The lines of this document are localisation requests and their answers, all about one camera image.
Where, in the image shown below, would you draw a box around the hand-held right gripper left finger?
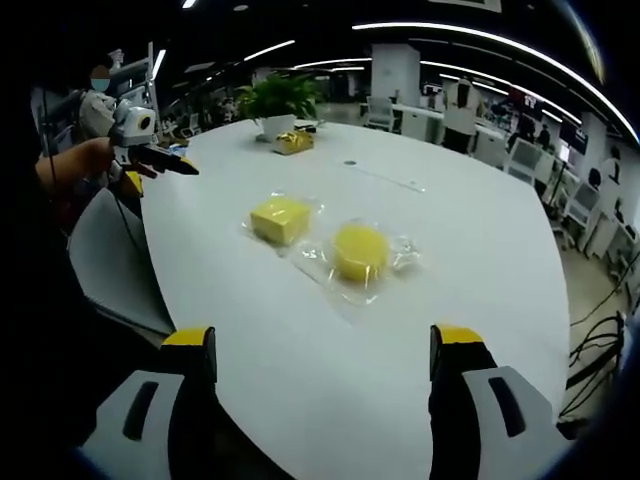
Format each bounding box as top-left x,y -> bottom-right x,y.
79,326 -> 219,480

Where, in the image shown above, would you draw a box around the grey chair backrest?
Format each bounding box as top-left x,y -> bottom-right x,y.
67,188 -> 176,337

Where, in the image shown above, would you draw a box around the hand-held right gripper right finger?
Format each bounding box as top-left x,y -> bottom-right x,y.
428,323 -> 576,480

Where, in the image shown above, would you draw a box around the person's left hand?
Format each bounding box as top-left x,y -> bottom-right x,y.
69,137 -> 117,176

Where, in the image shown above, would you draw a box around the square yellow silicone block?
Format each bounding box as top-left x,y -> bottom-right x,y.
249,196 -> 313,246

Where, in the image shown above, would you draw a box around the round yellow silicone block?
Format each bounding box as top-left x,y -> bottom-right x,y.
332,223 -> 391,287

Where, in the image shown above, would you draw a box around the yellow tissue box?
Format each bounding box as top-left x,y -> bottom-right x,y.
272,130 -> 316,155

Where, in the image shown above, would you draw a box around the black floor cables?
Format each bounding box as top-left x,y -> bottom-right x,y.
557,310 -> 629,426

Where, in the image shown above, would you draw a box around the potted green plant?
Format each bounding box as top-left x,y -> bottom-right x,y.
236,72 -> 326,143

